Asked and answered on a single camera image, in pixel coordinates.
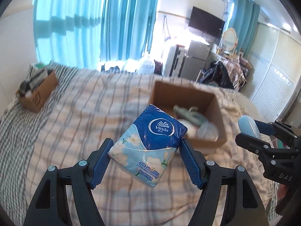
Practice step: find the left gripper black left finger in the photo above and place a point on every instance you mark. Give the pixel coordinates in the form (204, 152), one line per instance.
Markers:
(49, 205)

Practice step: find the plaid beige blanket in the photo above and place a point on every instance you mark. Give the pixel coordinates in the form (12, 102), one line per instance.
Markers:
(96, 106)

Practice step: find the light green clothes hanger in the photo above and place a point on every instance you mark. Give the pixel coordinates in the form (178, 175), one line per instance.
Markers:
(192, 115)

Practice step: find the white plastic bag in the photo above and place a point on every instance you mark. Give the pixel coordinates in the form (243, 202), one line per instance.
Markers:
(146, 67)

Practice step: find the silver mini fridge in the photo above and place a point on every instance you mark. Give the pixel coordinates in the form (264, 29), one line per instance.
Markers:
(196, 57)

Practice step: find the white suitcase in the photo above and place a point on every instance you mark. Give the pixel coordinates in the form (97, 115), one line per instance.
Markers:
(172, 63)

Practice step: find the gingham grey bed sheet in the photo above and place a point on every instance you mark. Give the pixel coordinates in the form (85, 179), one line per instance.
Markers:
(19, 132)

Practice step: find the left blue curtain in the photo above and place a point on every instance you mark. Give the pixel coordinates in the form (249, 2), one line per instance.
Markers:
(68, 31)

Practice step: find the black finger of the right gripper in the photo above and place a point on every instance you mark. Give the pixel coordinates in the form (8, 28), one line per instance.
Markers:
(252, 144)
(278, 129)

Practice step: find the blue curtain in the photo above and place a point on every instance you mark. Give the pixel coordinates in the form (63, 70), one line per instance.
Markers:
(126, 29)
(68, 31)

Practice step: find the small SF cardboard box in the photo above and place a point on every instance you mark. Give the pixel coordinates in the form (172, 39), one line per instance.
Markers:
(40, 95)

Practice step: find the pale blue oval case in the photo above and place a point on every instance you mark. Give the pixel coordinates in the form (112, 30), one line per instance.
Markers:
(248, 126)

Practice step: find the blue Vinda tissue pack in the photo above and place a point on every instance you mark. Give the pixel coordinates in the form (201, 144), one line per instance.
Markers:
(146, 148)

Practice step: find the middle blue curtain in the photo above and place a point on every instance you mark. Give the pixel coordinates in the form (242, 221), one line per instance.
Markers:
(126, 29)

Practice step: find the white sliding wardrobe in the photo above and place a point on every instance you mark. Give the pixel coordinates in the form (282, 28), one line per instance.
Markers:
(275, 60)

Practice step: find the oval vanity mirror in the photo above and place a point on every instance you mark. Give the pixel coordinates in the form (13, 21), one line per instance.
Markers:
(229, 39)

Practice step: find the dark jacket on chair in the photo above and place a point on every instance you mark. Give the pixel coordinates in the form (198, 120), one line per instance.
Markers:
(217, 75)

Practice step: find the right teal curtain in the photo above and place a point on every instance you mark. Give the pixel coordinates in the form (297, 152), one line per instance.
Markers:
(244, 21)

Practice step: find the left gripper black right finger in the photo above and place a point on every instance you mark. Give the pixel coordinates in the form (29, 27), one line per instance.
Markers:
(243, 205)

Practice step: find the large open cardboard box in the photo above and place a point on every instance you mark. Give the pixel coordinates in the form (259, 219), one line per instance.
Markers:
(198, 110)

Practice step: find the plaid shirt on chair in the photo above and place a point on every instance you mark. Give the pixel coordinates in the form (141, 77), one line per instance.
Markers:
(235, 74)

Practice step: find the black wall television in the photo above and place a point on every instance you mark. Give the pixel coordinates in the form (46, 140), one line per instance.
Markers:
(206, 22)

